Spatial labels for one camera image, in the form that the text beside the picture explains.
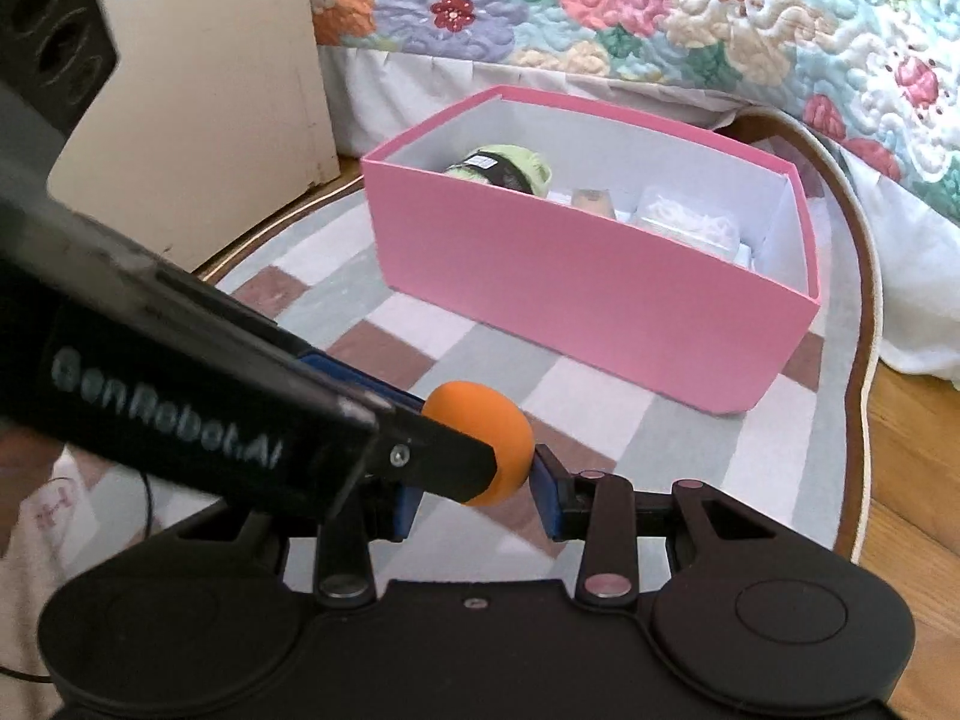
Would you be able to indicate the beige foundation bottle gold cap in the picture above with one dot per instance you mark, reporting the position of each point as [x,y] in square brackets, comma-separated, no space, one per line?
[597,202]

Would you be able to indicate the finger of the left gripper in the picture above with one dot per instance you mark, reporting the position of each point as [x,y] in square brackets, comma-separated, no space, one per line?
[345,373]
[425,454]

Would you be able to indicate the black speaker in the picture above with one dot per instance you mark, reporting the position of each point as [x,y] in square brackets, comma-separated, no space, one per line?
[56,55]

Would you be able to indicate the pink storage box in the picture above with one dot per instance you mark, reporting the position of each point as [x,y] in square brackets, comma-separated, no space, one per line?
[684,324]

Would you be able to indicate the orange ball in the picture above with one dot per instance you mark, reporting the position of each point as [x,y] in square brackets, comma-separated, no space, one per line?
[484,414]

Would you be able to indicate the checkered round rug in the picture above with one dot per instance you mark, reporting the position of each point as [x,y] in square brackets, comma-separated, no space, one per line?
[801,455]

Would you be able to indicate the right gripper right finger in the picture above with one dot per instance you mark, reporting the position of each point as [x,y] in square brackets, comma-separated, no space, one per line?
[598,510]

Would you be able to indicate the green yarn ball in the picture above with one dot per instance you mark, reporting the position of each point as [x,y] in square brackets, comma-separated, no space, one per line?
[505,166]

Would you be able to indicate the floral quilted bedspread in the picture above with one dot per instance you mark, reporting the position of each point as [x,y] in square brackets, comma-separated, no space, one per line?
[879,77]

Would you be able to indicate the clear plastic packet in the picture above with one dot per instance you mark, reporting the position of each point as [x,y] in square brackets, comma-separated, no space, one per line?
[672,219]

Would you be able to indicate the cream nightstand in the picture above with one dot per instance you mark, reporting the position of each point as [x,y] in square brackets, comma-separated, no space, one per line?
[214,118]

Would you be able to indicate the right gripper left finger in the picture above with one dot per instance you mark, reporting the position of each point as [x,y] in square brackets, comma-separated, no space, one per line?
[375,511]

